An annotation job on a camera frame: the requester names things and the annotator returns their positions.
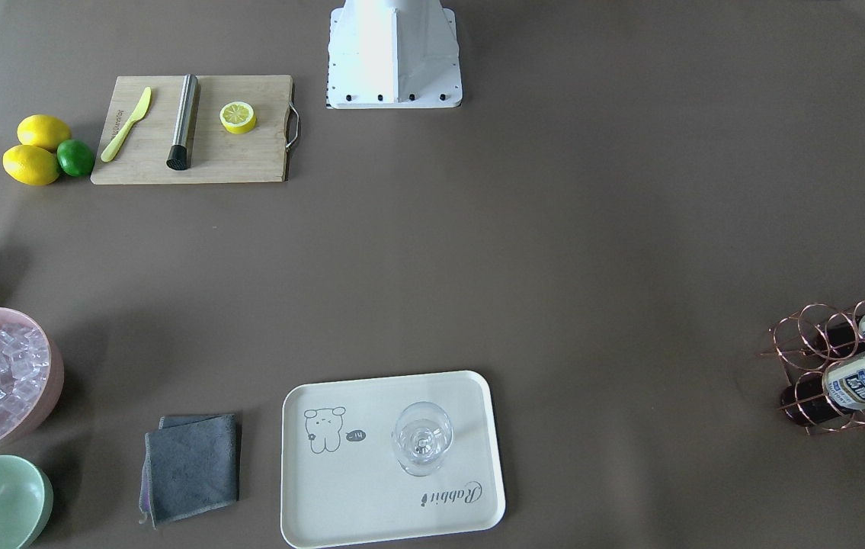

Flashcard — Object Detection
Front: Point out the copper wire bottle basket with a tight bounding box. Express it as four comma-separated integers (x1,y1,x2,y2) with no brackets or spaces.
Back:
760,300,865,434

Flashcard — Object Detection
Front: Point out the clear wine glass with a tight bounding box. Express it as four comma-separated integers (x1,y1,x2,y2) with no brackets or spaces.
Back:
392,402,454,477

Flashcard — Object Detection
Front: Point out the cream rectangular tray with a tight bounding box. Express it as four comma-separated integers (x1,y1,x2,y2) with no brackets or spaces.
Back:
280,371,506,548

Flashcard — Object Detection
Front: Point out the half lemon slice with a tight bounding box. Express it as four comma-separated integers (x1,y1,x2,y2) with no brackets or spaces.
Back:
219,101,257,135

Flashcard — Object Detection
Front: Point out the steel muddler black tip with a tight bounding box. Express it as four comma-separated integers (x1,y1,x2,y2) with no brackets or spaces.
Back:
166,74,199,171

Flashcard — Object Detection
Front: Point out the grey folded cloth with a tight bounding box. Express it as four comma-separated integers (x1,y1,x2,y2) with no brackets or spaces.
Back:
139,413,240,528

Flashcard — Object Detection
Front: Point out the wooden cutting board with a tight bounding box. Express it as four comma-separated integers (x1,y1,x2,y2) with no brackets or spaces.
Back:
91,74,295,185

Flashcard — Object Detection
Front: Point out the yellow plastic knife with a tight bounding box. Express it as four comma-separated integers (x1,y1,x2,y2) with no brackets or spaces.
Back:
100,87,152,162

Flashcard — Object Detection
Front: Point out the green lime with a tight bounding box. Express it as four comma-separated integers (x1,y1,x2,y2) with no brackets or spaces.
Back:
56,139,95,178

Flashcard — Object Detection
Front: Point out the yellow lemon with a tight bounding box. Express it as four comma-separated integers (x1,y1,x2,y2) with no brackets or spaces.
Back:
15,114,72,153
2,145,62,185

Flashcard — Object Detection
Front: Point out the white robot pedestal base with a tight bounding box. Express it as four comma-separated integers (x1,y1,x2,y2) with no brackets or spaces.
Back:
325,1,463,109

